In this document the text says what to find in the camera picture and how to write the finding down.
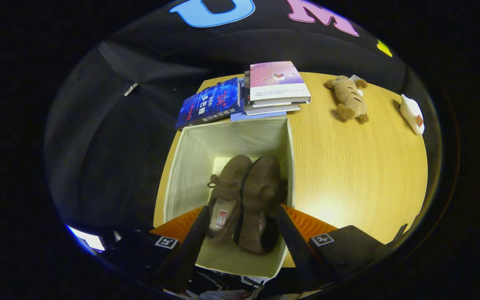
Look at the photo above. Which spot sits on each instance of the white plush toy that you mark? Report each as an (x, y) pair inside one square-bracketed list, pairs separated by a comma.
[(413, 114)]

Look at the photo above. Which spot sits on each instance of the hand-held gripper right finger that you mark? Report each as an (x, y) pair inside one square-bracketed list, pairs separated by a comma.
[(296, 246)]

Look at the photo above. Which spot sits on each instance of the grey book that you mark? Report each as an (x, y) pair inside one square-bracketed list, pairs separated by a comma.
[(271, 108)]

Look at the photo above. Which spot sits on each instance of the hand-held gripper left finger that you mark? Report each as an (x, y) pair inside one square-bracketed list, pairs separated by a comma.
[(188, 250)]

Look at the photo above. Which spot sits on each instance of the dark printed cloth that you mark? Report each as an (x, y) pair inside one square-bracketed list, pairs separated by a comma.
[(223, 288)]

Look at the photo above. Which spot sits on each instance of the dark blue book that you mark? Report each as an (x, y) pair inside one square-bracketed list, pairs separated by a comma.
[(208, 104)]

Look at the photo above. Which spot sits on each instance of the pale blue book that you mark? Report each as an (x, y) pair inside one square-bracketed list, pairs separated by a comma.
[(256, 116)]

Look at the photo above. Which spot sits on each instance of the cream fabric storage box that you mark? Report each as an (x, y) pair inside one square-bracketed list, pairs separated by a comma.
[(206, 141)]

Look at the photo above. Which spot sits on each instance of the lit screen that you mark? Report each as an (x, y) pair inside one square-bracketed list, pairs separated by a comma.
[(88, 239)]

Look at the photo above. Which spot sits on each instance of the brown plush toy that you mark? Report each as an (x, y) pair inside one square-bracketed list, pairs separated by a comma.
[(350, 100)]

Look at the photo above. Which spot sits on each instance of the brown fuzzy shoe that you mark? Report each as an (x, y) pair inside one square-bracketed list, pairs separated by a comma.
[(229, 183), (261, 200)]

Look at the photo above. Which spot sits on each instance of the pink cover book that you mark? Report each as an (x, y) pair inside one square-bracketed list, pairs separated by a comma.
[(277, 79)]

